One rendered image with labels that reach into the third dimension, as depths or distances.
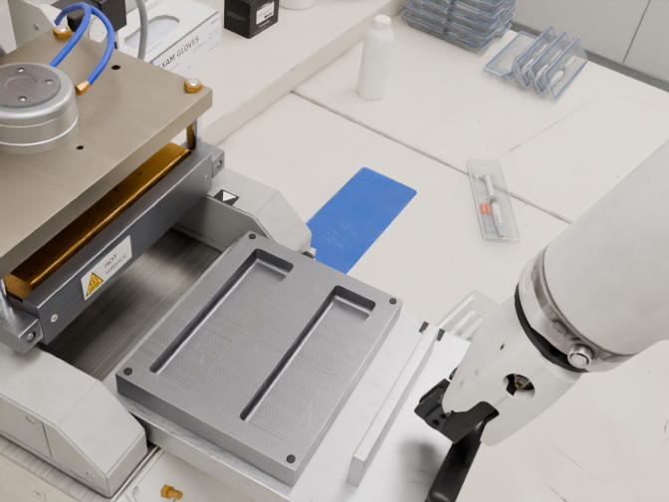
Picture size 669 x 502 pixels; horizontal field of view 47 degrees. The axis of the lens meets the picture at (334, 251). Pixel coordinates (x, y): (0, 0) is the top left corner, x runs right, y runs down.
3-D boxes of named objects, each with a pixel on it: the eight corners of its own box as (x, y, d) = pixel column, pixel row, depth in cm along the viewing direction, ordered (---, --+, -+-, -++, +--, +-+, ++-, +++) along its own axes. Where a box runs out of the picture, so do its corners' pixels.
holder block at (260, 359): (116, 391, 63) (113, 373, 61) (248, 247, 76) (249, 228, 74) (293, 488, 59) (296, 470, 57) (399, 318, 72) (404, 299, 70)
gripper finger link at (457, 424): (457, 459, 51) (451, 431, 57) (533, 369, 50) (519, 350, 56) (443, 448, 51) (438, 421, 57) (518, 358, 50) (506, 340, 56)
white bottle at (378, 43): (387, 101, 137) (401, 26, 127) (359, 101, 136) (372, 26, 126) (379, 85, 141) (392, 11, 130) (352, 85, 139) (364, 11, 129)
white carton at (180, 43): (80, 87, 122) (74, 45, 117) (162, 28, 137) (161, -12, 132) (144, 113, 119) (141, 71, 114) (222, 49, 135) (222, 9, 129)
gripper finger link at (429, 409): (479, 429, 55) (431, 460, 60) (493, 396, 57) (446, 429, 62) (443, 401, 55) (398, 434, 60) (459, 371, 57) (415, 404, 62)
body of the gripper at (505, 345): (606, 403, 45) (498, 465, 53) (641, 294, 52) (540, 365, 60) (505, 325, 45) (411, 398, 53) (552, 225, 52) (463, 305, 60)
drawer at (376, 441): (96, 416, 65) (86, 361, 60) (237, 261, 80) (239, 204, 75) (413, 595, 58) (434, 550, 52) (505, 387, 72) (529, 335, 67)
